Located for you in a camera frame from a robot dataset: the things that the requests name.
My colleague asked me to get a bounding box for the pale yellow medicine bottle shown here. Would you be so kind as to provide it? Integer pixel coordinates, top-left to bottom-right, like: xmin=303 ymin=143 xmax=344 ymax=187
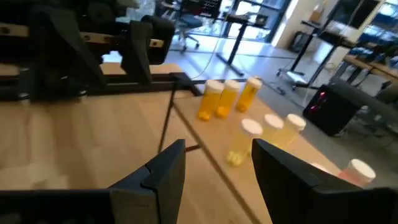
xmin=260 ymin=113 xmax=285 ymax=147
xmin=226 ymin=118 xmax=264 ymax=167
xmin=275 ymin=113 xmax=307 ymax=151

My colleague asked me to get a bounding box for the black monitor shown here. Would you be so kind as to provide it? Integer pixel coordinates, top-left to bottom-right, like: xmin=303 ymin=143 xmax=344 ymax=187
xmin=328 ymin=0 xmax=376 ymax=30

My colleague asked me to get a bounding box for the small cardboard box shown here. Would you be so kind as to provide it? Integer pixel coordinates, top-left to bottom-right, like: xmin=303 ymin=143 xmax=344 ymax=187
xmin=310 ymin=3 xmax=326 ymax=23

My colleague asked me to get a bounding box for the black standing desk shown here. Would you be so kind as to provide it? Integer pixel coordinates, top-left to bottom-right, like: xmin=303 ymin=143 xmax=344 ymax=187
xmin=216 ymin=12 xmax=273 ymax=78

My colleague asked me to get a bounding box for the wooden shelf with black legs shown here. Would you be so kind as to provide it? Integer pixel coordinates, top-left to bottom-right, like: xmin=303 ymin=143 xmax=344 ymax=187
xmin=157 ymin=73 xmax=343 ymax=224

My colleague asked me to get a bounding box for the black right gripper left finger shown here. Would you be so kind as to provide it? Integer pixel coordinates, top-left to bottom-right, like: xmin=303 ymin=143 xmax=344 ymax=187
xmin=108 ymin=138 xmax=187 ymax=224

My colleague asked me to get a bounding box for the pink medicine bottle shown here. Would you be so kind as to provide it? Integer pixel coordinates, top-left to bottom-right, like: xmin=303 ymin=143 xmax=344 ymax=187
xmin=337 ymin=158 xmax=377 ymax=189

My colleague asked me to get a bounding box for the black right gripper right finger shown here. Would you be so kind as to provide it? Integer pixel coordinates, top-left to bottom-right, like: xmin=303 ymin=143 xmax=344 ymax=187
xmin=251 ymin=138 xmax=358 ymax=224

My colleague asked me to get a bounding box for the black computer tower red light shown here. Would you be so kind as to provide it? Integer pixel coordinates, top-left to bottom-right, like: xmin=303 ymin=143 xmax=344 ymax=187
xmin=302 ymin=83 xmax=365 ymax=137

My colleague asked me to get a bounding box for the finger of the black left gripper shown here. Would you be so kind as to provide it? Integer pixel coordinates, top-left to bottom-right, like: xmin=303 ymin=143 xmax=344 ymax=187
xmin=29 ymin=5 xmax=107 ymax=96
xmin=120 ymin=20 xmax=154 ymax=85

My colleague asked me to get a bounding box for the office chair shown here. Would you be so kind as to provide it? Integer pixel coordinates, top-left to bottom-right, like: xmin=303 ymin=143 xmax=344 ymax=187
xmin=172 ymin=9 xmax=205 ymax=53

